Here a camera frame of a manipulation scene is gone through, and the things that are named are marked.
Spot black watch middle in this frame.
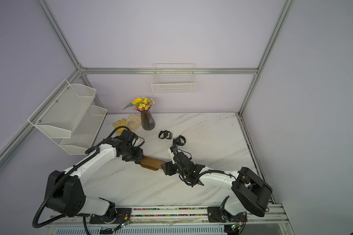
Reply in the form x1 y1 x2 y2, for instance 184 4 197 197
172 135 186 149

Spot yellow artificial flowers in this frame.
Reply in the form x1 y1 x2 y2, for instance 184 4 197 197
123 97 155 112

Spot aluminium frame rail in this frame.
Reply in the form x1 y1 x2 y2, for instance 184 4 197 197
80 68 258 75

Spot purple glass vase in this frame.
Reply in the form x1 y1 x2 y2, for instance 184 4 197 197
140 109 156 131

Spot wooden watch stand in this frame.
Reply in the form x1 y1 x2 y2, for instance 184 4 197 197
140 156 165 171

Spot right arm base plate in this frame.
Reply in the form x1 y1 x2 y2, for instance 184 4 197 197
207 207 247 223

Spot black watch left pair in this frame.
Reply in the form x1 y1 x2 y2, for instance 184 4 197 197
158 130 173 140

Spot white mesh lower shelf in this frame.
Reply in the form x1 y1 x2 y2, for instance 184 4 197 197
59 105 107 155

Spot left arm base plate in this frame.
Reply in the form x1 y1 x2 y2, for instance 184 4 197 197
89 208 132 224

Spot yellow white work glove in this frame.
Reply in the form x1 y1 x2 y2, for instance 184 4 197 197
113 118 128 135

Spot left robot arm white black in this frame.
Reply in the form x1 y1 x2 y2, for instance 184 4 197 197
32 126 145 228

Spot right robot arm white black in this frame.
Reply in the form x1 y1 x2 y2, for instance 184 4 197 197
161 152 273 217

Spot white wire wall basket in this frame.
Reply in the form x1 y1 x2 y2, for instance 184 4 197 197
151 63 195 95

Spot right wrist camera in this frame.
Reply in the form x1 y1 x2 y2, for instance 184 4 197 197
168 147 178 164

